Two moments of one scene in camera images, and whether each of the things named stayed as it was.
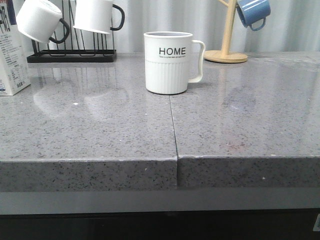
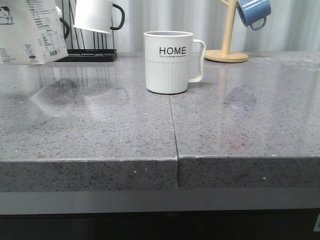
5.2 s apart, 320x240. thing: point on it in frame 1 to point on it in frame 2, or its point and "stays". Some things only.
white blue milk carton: [14, 74] to [31, 32]
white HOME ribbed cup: [168, 59] stays
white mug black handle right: [96, 15] stays
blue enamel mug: [255, 10] stays
